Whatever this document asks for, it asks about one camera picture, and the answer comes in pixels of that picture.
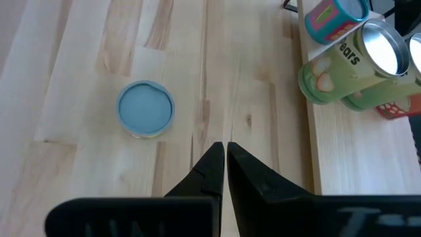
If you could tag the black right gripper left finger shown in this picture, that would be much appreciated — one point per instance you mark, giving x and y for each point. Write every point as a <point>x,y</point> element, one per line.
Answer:
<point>207,184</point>

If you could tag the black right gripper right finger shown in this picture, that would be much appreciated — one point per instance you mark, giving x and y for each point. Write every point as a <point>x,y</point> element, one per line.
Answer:
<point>246,187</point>

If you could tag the small teal can pink label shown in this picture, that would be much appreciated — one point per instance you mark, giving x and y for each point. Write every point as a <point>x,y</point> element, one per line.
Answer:
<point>325,23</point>

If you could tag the red-orange corn can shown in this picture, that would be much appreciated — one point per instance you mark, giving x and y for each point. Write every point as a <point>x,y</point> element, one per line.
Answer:
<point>394,110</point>

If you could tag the green pears can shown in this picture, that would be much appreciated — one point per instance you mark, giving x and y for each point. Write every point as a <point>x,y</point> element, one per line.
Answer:
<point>342,69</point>
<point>385,93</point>

